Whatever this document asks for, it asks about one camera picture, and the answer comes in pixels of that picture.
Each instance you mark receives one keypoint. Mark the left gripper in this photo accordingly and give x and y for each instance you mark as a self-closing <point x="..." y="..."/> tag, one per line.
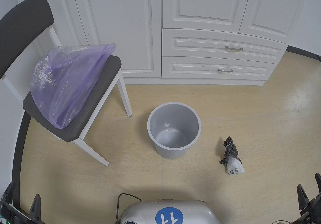
<point x="12" y="214"/>

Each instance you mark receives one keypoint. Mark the crumpled black plastic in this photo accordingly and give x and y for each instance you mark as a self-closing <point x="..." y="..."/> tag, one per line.
<point x="230" y="149"/>

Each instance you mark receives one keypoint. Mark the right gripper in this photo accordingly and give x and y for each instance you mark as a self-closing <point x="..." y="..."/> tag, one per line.
<point x="313" y="210"/>

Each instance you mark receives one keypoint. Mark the grey trash bin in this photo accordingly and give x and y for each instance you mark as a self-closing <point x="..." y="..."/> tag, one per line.
<point x="170" y="153"/>

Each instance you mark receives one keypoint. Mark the white chair, dark grey seat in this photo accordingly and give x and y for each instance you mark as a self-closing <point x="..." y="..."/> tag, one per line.
<point x="22" y="19"/>

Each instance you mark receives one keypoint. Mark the purple plastic bag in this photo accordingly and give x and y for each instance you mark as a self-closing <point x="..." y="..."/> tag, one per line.
<point x="75" y="80"/>

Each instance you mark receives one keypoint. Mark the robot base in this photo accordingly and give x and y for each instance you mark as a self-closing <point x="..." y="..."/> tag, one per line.
<point x="140" y="213"/>

